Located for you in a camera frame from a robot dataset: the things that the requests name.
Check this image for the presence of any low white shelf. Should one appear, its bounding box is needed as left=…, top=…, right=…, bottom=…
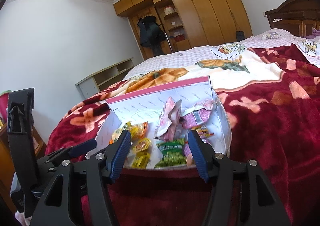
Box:
left=75, top=58, right=134, bottom=99

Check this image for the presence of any wooden headboard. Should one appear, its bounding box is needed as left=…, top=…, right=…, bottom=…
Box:
left=265, top=0, right=319, bottom=37

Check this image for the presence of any red container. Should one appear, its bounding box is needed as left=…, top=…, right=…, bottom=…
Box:
left=0, top=91, right=11, bottom=124

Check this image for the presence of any pink peach jelly pouch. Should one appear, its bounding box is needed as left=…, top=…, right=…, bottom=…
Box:
left=155, top=97, right=182, bottom=141

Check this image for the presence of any yellow candy packet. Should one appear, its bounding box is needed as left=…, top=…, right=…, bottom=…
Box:
left=131, top=152, right=150, bottom=169
left=123, top=121, right=148, bottom=141

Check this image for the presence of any orange jelly cup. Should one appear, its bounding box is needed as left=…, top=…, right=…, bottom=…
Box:
left=133, top=138, right=151, bottom=153

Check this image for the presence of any orange cracker packet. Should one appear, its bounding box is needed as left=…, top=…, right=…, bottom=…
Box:
left=108, top=128, right=123, bottom=144

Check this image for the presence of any wooden wardrobe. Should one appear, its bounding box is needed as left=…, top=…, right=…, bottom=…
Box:
left=114, top=0, right=253, bottom=54

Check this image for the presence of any burger gummy packet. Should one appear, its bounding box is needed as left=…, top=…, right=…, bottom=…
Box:
left=195, top=126, right=214, bottom=139

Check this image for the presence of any black hanging jacket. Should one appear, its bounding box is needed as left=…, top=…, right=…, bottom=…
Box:
left=137, top=15, right=166, bottom=56

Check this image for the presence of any pink cardboard box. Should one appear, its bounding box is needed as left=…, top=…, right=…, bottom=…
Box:
left=86, top=76, right=232, bottom=170

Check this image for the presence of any green peas packet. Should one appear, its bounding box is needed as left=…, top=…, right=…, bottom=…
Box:
left=155, top=138, right=187, bottom=168

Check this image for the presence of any red floral blanket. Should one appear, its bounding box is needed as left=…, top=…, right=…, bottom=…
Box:
left=47, top=45, right=319, bottom=225

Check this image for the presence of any purple jelly cup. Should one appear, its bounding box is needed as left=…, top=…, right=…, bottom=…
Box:
left=183, top=143, right=193, bottom=157

